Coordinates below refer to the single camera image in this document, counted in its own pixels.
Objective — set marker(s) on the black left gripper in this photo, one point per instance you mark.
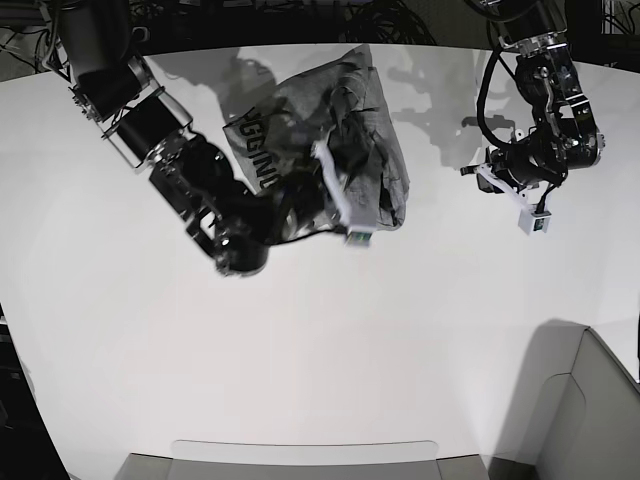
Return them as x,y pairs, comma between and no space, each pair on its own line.
521,168

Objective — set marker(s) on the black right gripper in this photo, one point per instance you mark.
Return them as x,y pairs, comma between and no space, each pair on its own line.
297,201

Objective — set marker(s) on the grey T-shirt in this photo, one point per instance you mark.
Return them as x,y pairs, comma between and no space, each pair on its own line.
328,129

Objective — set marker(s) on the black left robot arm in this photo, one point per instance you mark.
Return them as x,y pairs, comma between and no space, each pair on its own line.
565,135

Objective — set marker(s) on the grey bin at right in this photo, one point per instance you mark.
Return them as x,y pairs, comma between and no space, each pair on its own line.
595,431

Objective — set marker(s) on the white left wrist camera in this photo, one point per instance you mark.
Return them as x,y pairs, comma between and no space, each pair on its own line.
531,219

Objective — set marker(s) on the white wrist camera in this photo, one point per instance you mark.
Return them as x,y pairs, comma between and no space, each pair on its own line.
359,221
531,219

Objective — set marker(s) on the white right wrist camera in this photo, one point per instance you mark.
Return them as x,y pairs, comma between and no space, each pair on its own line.
359,221

